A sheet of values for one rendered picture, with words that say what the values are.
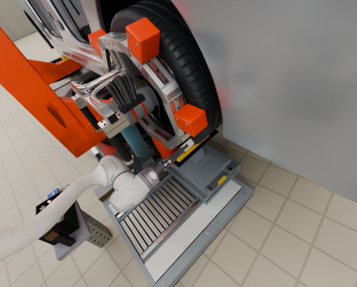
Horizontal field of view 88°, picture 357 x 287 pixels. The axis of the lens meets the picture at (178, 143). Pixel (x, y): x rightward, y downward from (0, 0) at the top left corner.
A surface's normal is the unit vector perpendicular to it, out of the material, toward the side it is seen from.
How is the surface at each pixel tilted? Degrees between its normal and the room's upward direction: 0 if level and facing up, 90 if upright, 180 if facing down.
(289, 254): 0
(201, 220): 0
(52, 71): 90
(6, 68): 90
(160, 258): 0
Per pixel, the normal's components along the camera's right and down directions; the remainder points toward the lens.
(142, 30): 0.15, -0.31
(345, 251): -0.26, -0.68
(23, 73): 0.63, 0.42
